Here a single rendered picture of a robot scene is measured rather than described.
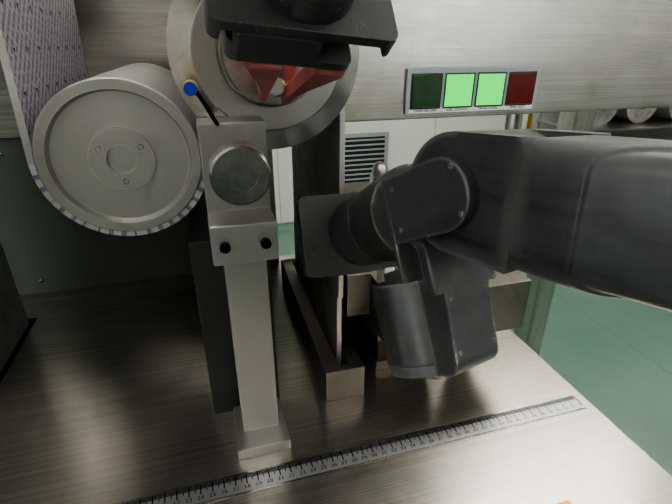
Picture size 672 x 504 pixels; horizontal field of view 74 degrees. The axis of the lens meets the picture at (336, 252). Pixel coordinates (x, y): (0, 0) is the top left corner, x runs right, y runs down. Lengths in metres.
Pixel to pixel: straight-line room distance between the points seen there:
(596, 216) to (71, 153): 0.35
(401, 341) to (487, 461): 0.23
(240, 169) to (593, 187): 0.20
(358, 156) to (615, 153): 3.12
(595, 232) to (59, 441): 0.50
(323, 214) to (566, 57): 0.67
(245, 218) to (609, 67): 0.80
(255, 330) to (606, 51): 0.81
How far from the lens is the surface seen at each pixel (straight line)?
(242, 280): 0.38
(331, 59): 0.27
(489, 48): 0.85
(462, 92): 0.82
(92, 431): 0.55
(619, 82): 1.03
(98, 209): 0.41
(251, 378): 0.44
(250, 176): 0.30
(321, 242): 0.36
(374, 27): 0.27
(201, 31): 0.37
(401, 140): 3.39
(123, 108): 0.39
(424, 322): 0.27
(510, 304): 0.52
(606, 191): 0.18
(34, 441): 0.56
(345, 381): 0.50
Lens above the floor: 1.26
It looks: 25 degrees down
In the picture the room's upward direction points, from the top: straight up
